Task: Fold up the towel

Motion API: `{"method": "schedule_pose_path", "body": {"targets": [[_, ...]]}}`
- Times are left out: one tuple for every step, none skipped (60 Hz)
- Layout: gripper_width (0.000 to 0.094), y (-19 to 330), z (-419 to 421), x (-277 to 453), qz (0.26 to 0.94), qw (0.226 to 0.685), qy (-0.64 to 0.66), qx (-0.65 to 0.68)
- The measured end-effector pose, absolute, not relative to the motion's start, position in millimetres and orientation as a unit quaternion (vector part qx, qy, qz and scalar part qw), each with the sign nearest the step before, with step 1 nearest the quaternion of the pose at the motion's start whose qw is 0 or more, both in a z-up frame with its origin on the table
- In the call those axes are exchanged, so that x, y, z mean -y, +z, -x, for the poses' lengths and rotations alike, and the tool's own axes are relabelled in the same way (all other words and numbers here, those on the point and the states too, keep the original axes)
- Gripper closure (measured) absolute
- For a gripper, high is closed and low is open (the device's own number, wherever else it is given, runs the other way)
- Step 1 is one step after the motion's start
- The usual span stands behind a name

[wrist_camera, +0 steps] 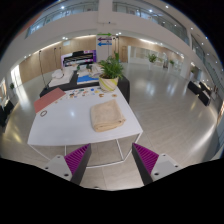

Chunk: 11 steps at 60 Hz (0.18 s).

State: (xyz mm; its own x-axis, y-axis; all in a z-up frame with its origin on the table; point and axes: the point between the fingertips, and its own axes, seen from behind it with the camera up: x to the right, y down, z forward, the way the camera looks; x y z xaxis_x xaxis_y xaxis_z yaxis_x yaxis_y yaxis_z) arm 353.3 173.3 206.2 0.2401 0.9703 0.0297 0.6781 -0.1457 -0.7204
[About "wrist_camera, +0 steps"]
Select red rectangular mat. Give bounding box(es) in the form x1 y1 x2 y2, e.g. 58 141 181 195
33 87 67 114

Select white sign with coloured arrows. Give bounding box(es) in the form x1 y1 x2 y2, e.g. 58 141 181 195
95 32 113 63

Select beige towel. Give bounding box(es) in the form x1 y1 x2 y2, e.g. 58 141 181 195
90 98 127 133

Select potted plant in striped pot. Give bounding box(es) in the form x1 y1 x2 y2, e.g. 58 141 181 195
98 51 125 93

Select black low table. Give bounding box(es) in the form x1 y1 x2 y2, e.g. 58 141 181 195
39 74 131 104

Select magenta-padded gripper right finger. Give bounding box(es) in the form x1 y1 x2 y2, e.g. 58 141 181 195
131 142 184 186

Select group of black chairs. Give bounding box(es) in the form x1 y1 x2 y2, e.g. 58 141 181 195
187 79 212 107
0 99 15 128

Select purple display screen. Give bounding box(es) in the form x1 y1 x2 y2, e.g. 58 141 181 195
60 49 98 69

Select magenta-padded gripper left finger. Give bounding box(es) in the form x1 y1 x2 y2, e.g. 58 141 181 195
43 143 92 186

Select blue board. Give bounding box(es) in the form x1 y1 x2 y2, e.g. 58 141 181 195
76 74 100 85

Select white flat box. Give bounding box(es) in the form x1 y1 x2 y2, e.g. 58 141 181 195
48 68 76 88

